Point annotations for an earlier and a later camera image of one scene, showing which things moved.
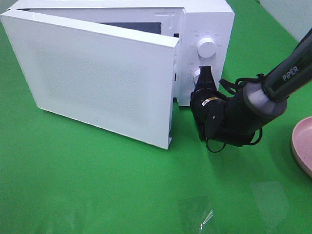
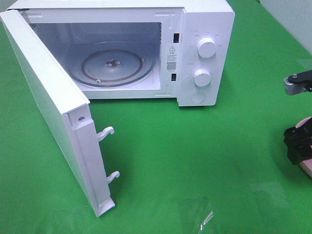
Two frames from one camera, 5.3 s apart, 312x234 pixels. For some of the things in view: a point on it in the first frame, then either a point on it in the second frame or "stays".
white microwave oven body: [205, 30] stays
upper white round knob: [206, 47] stays
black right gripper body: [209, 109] → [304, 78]
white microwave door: [118, 80] → [67, 107]
